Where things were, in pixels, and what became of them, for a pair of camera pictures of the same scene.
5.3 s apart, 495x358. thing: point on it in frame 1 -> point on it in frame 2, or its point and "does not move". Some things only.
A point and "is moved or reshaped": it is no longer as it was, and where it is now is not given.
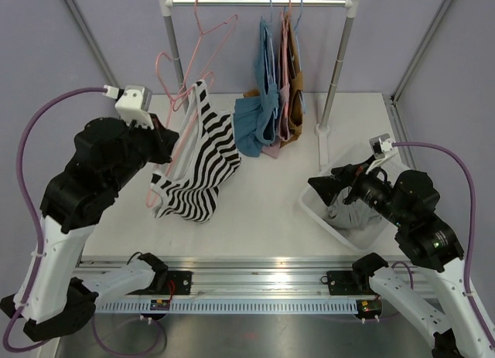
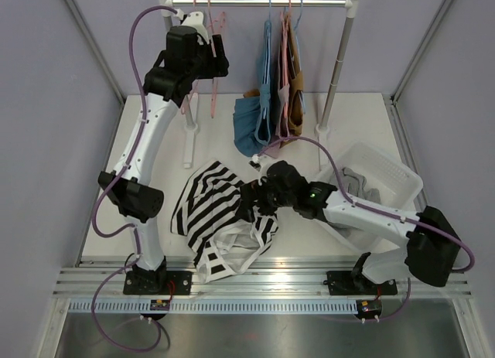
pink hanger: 172,104 -> 222,18
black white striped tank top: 208,151 -> 205,214
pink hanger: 217,51 is moved or reshaped
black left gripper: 155,134 -> 216,66
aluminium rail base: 326,279 does not move
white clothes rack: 353,3 does not move
